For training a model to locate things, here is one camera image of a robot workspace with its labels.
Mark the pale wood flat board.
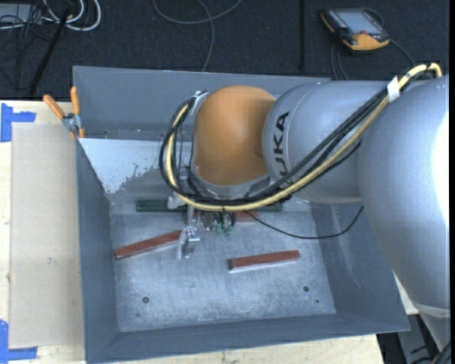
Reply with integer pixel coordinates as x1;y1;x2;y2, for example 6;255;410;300
8;122;85;350

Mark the grey metal bin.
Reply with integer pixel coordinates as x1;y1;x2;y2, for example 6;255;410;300
71;65;411;364

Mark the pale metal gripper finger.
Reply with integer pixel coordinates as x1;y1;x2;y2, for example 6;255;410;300
177;230;189;261
184;226;202;259

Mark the dark green flat block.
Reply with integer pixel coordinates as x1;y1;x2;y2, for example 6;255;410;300
135;198;285;214

